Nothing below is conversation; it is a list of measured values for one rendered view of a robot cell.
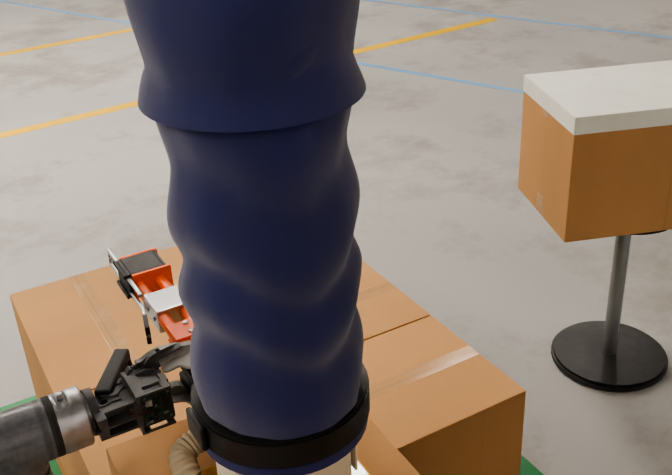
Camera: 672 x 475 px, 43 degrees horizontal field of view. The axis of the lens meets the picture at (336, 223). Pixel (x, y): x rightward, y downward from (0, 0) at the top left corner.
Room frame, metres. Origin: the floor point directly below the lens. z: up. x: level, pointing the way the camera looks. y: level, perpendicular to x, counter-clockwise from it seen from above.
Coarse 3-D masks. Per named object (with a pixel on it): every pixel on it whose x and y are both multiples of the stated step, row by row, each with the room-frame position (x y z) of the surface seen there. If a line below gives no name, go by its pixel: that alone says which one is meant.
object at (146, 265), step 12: (144, 252) 1.42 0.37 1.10; (156, 252) 1.42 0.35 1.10; (132, 264) 1.38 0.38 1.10; (144, 264) 1.38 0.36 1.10; (156, 264) 1.38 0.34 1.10; (168, 264) 1.37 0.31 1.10; (132, 276) 1.34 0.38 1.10; (144, 276) 1.35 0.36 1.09; (156, 276) 1.36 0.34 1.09; (168, 276) 1.37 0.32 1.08; (156, 288) 1.36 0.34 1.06
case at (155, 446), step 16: (160, 432) 1.09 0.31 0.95; (176, 432) 1.08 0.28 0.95; (368, 432) 1.06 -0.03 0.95; (112, 448) 1.05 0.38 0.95; (128, 448) 1.05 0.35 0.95; (144, 448) 1.05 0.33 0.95; (160, 448) 1.05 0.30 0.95; (368, 448) 1.02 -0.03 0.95; (384, 448) 1.02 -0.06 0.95; (112, 464) 1.02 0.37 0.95; (128, 464) 1.01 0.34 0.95; (144, 464) 1.01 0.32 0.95; (160, 464) 1.01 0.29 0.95; (208, 464) 1.01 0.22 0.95; (368, 464) 0.99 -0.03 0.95; (384, 464) 0.99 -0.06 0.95; (400, 464) 0.98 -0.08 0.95
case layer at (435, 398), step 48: (48, 288) 2.24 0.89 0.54; (96, 288) 2.22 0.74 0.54; (384, 288) 2.14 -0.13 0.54; (48, 336) 1.98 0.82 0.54; (96, 336) 1.97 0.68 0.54; (144, 336) 1.95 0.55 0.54; (384, 336) 1.89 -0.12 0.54; (432, 336) 1.88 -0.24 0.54; (48, 384) 1.78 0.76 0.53; (96, 384) 1.75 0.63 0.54; (384, 384) 1.69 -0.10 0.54; (432, 384) 1.68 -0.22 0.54; (480, 384) 1.67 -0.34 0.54; (384, 432) 1.52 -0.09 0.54; (432, 432) 1.51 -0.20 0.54; (480, 432) 1.57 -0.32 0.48
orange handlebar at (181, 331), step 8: (160, 280) 1.34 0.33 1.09; (168, 280) 1.34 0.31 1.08; (144, 288) 1.31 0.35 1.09; (160, 288) 1.33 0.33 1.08; (184, 312) 1.23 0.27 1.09; (160, 320) 1.22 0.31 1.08; (168, 320) 1.21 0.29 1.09; (184, 320) 1.20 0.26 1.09; (168, 328) 1.18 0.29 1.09; (176, 328) 1.17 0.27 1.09; (184, 328) 1.17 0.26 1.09; (192, 328) 1.17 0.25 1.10; (176, 336) 1.15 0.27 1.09; (184, 336) 1.15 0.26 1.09
